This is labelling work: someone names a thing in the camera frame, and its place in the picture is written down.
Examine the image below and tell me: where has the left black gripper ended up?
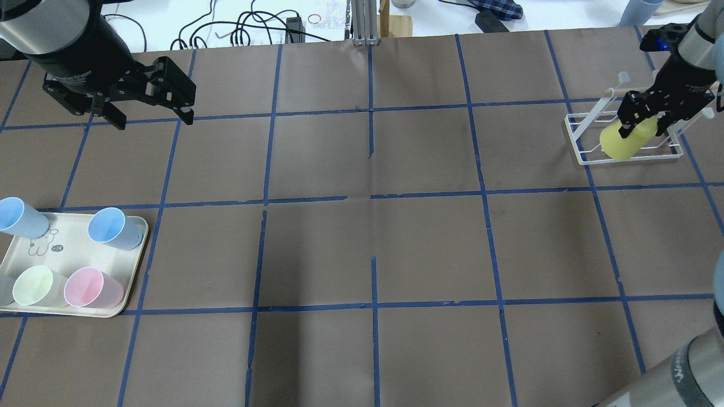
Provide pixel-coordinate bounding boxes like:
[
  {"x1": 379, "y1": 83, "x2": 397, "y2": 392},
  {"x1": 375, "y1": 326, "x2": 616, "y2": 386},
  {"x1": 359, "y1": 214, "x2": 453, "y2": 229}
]
[{"x1": 43, "y1": 54, "x2": 196, "y2": 131}]

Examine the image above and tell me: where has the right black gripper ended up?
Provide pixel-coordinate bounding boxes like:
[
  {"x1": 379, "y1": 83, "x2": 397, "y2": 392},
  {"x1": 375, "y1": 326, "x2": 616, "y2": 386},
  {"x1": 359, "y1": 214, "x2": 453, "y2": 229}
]
[{"x1": 617, "y1": 54, "x2": 716, "y2": 139}]

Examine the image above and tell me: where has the yellow plastic cup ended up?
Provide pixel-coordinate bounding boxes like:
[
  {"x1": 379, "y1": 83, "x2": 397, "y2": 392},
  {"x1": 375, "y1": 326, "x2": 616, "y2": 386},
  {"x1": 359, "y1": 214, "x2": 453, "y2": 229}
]
[{"x1": 600, "y1": 116, "x2": 658, "y2": 161}]

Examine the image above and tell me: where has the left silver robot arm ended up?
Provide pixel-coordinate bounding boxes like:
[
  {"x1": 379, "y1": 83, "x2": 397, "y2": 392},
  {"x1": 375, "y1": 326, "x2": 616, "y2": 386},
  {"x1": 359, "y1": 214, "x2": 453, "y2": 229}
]
[{"x1": 1, "y1": 1, "x2": 196, "y2": 131}]

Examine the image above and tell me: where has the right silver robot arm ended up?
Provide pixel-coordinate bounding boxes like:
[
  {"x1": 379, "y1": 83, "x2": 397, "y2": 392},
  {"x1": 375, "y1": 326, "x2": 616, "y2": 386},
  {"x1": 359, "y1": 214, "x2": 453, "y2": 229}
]
[{"x1": 600, "y1": 1, "x2": 723, "y2": 406}]

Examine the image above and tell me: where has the blue cup on tray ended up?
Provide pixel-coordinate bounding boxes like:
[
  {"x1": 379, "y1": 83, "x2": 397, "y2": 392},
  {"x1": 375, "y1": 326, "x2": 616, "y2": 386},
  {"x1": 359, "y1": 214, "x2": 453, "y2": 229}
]
[{"x1": 87, "y1": 207, "x2": 143, "y2": 252}]

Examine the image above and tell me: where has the blue cup near tray edge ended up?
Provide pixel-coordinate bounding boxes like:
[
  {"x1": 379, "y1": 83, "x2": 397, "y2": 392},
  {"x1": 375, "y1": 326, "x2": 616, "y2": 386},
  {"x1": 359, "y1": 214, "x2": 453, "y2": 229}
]
[{"x1": 1, "y1": 197, "x2": 50, "y2": 239}]

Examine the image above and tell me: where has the pink cup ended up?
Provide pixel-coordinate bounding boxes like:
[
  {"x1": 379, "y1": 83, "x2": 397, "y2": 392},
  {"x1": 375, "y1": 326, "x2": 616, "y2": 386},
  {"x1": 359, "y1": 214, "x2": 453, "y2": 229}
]
[{"x1": 63, "y1": 266, "x2": 125, "y2": 309}]

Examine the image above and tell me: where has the pale green cup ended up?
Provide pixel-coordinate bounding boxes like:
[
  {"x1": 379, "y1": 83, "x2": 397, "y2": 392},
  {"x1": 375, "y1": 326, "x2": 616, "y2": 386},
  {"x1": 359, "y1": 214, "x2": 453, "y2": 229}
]
[{"x1": 11, "y1": 265, "x2": 69, "y2": 307}]

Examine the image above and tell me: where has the beige serving tray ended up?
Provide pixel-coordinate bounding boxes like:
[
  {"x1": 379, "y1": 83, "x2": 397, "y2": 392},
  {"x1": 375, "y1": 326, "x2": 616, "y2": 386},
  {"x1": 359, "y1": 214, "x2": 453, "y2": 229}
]
[{"x1": 1, "y1": 212, "x2": 148, "y2": 318}]

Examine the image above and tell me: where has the folded blue plaid umbrella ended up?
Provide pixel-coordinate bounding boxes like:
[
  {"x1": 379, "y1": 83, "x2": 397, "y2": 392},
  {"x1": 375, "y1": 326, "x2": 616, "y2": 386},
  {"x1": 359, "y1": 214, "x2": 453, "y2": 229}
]
[{"x1": 468, "y1": 0, "x2": 523, "y2": 21}]

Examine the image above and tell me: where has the wooden mug tree stand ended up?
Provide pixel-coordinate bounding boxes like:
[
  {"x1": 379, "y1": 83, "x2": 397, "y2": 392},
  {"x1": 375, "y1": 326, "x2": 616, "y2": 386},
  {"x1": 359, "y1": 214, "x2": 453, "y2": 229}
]
[{"x1": 377, "y1": 1, "x2": 413, "y2": 38}]

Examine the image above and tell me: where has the white wire cup rack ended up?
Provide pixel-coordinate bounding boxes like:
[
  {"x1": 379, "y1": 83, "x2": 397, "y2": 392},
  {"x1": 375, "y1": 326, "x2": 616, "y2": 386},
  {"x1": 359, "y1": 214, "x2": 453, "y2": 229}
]
[{"x1": 564, "y1": 71, "x2": 714, "y2": 166}]

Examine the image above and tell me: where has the black cable bundle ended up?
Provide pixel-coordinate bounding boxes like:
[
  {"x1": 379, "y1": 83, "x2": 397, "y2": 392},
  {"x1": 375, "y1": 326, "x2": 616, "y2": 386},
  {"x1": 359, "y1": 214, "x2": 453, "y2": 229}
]
[{"x1": 102, "y1": 0, "x2": 334, "y2": 50}]

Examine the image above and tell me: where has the aluminium frame post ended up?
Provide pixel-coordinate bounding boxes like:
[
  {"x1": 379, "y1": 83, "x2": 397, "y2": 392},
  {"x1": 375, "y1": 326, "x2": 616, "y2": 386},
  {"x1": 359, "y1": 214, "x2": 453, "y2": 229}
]
[{"x1": 348, "y1": 0, "x2": 380, "y2": 46}]

